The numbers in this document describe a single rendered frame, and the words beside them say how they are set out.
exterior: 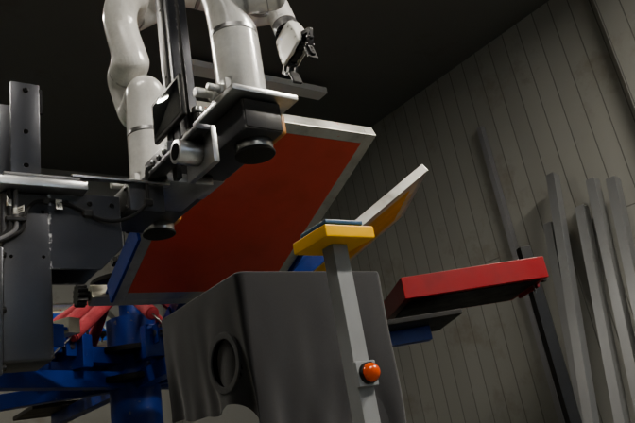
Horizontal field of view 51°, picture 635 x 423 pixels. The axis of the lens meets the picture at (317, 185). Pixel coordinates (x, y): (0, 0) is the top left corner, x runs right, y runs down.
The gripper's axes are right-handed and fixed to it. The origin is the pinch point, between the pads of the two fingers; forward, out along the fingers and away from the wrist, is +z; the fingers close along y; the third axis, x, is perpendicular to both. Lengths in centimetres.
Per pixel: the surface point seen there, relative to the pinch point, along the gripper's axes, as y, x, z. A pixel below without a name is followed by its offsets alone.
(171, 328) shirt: -68, -23, 40
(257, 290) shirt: -28, -18, 53
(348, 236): 3, -13, 60
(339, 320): -8, -14, 73
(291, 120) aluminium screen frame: -12.0, -0.8, 8.4
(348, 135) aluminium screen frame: -13.5, 19.2, 9.8
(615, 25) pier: -12, 288, -125
